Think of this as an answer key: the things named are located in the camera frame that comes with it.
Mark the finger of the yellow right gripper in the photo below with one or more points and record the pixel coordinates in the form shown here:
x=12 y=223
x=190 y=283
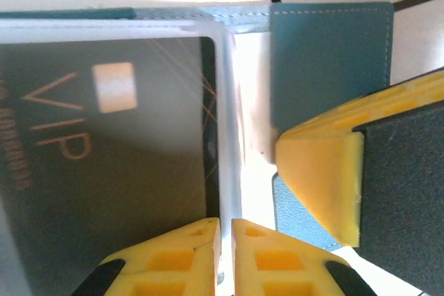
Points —
x=322 y=171

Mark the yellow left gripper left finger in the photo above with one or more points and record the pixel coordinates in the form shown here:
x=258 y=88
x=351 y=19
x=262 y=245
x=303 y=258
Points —
x=173 y=261

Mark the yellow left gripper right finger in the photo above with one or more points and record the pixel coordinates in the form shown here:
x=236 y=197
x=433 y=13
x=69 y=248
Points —
x=277 y=265

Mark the teal leather card holder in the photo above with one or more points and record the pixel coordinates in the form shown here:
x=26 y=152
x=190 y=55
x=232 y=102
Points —
x=329 y=50

